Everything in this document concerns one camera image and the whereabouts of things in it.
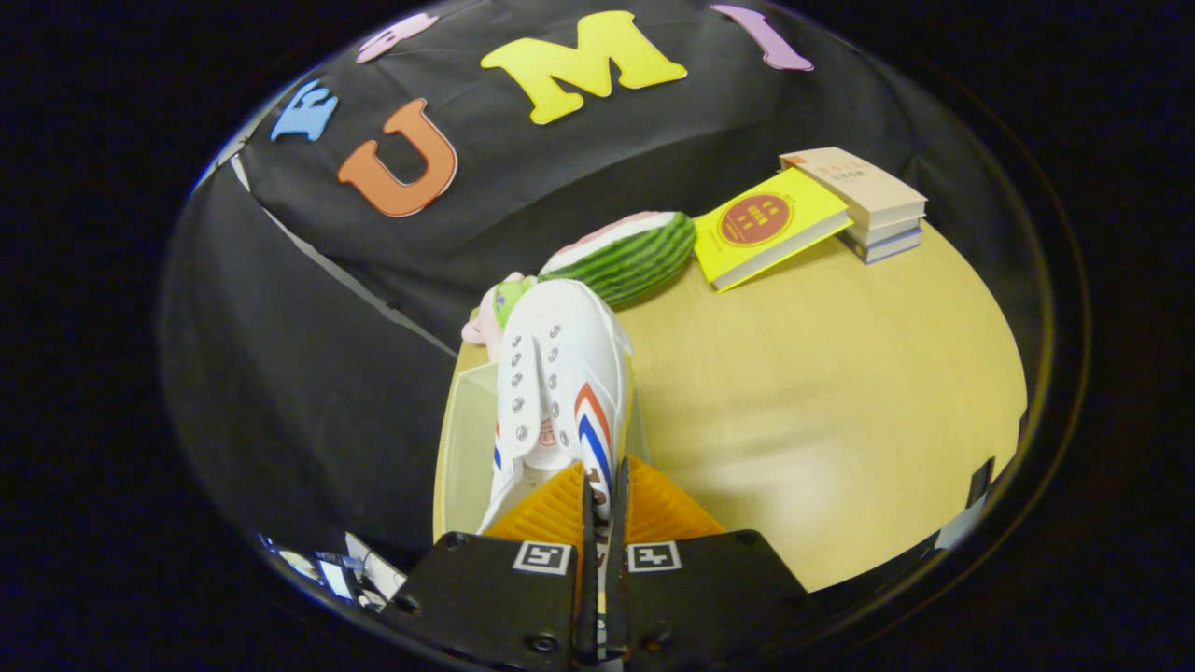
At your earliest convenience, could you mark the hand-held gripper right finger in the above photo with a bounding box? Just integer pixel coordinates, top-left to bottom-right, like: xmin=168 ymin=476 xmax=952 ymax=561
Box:
xmin=605 ymin=455 xmax=813 ymax=669

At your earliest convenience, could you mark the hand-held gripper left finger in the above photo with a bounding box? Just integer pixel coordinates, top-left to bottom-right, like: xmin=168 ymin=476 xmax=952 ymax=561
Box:
xmin=386 ymin=461 xmax=600 ymax=669

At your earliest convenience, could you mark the pale translucent storage box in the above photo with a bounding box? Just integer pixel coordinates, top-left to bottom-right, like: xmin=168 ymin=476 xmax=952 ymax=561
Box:
xmin=434 ymin=362 xmax=650 ymax=542

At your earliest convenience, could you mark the white canvas shoe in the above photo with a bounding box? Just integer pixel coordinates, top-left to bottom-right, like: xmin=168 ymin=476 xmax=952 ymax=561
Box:
xmin=476 ymin=278 xmax=637 ymax=552

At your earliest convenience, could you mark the white plastic panel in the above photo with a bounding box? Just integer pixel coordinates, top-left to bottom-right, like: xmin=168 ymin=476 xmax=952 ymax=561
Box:
xmin=344 ymin=532 xmax=408 ymax=603

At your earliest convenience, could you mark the pink plush with green hat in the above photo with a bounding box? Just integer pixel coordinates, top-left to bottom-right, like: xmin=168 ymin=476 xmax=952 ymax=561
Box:
xmin=462 ymin=273 xmax=539 ymax=361

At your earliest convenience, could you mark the black and white object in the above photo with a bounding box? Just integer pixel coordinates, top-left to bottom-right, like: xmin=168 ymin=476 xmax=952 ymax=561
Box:
xmin=936 ymin=457 xmax=996 ymax=552

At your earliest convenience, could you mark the black backdrop cloth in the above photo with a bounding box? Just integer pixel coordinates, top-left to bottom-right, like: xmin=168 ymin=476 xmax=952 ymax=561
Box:
xmin=159 ymin=0 xmax=1047 ymax=570

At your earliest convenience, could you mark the watermelon slice plush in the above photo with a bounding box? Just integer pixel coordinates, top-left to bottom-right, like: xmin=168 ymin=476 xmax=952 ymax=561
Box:
xmin=539 ymin=211 xmax=697 ymax=309

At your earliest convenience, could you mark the yellow book with red circle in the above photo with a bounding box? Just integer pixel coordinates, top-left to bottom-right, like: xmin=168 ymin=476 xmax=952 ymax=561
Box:
xmin=693 ymin=166 xmax=854 ymax=293

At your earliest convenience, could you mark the blue-grey book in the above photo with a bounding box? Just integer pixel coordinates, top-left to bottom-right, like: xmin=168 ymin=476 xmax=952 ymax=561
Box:
xmin=845 ymin=231 xmax=923 ymax=265

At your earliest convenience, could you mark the thin white book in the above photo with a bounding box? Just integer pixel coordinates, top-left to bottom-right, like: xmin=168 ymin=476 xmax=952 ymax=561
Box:
xmin=845 ymin=218 xmax=926 ymax=249

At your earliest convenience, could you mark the thick beige book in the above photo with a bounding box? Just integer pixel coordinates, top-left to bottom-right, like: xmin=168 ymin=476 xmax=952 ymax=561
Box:
xmin=780 ymin=147 xmax=929 ymax=231

